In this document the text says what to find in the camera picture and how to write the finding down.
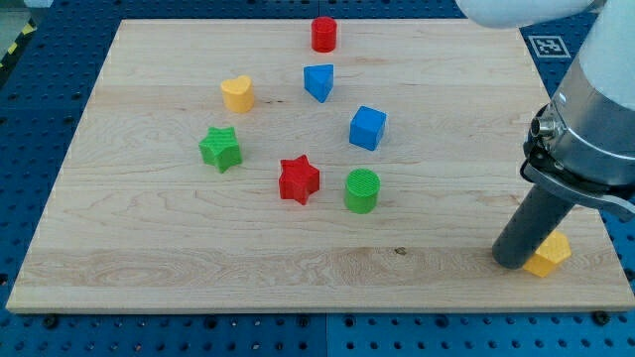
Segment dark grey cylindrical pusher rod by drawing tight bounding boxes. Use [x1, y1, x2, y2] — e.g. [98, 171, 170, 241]
[492, 184, 573, 270]

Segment black and white fiducial tag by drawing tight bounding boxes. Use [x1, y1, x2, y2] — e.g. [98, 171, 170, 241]
[528, 35, 571, 59]

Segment yellow hexagon block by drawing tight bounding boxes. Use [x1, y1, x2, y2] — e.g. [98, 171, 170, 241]
[522, 231, 572, 278]

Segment wooden board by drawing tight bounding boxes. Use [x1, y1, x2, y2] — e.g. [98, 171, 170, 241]
[7, 20, 634, 313]

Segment green star block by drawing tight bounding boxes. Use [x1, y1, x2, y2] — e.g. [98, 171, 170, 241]
[198, 127, 242, 173]

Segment green cylinder block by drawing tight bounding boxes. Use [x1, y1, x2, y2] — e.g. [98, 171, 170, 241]
[344, 169, 381, 214]

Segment blue cube block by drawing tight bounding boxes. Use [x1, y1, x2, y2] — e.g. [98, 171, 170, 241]
[349, 106, 387, 151]

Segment blue triangle block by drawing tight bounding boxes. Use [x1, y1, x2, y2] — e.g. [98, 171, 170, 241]
[303, 63, 334, 103]

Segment yellow heart block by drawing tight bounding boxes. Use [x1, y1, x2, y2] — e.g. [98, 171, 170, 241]
[220, 75, 255, 113]

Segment red star block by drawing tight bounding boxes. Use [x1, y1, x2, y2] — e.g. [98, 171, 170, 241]
[279, 155, 320, 205]

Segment red cylinder block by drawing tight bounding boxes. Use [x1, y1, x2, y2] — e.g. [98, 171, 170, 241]
[311, 16, 337, 53]

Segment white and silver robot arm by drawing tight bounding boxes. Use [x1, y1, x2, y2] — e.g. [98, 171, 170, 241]
[457, 0, 634, 221]

